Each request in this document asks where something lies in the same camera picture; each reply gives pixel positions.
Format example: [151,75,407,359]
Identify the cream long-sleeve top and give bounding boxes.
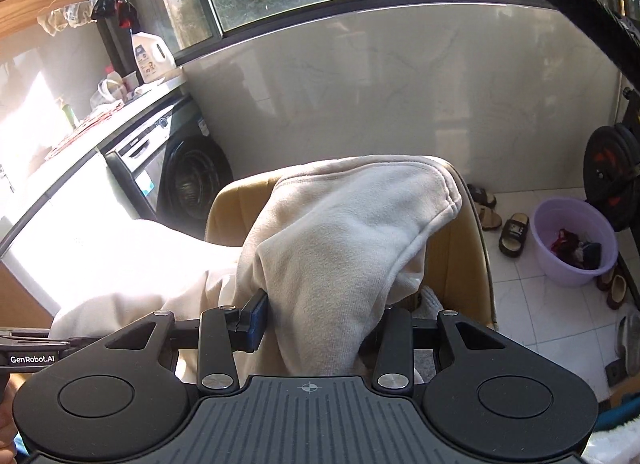
[51,155,463,378]

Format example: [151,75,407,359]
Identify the wooden chair with clothes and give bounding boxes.
[205,156,497,328]

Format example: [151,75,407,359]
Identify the front-load washing machine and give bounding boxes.
[101,95,234,239]

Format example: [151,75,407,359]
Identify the brown sandal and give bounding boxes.
[474,203,502,231]

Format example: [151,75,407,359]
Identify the black slipper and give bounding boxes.
[498,213,529,258]

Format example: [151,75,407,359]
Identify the purple plastic basin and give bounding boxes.
[530,197,618,287]

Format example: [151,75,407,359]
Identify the white detergent jug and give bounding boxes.
[131,31,177,83]

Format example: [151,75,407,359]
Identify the black exercise bike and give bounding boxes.
[582,88,639,232]

